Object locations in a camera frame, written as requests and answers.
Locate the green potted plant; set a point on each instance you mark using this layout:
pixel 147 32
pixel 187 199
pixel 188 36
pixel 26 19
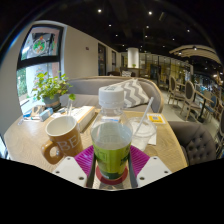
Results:
pixel 50 87

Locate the dark grey tufted armchair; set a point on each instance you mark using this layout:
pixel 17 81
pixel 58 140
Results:
pixel 196 143

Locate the grey upholstered sofa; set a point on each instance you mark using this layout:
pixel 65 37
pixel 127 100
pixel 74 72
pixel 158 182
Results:
pixel 90 87

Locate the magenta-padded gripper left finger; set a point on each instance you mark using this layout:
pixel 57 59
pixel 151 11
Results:
pixel 72 170

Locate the white paper sheet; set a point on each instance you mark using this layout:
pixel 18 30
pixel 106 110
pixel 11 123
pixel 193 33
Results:
pixel 152 140

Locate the white printed booklet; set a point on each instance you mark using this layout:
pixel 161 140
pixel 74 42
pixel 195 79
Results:
pixel 83 115

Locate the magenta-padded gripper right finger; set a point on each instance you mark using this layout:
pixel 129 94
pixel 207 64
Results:
pixel 151 170

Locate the blue white box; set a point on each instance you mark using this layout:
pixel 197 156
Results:
pixel 45 114

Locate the yellow square card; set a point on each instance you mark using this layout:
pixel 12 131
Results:
pixel 156 118

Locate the group of ceiling lights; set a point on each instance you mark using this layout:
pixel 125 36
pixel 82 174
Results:
pixel 150 13

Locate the colourful window poster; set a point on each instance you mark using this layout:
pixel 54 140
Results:
pixel 41 43

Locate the mustard brown ceramic mug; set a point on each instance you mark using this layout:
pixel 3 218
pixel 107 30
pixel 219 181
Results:
pixel 66 140

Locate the green-labelled drink bottle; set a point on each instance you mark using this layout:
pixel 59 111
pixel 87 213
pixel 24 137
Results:
pixel 111 150

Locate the group of dining chairs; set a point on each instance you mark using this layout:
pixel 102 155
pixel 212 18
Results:
pixel 190 96

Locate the clear plastic cup with straw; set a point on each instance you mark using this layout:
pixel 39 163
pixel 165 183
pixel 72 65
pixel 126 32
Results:
pixel 142 133

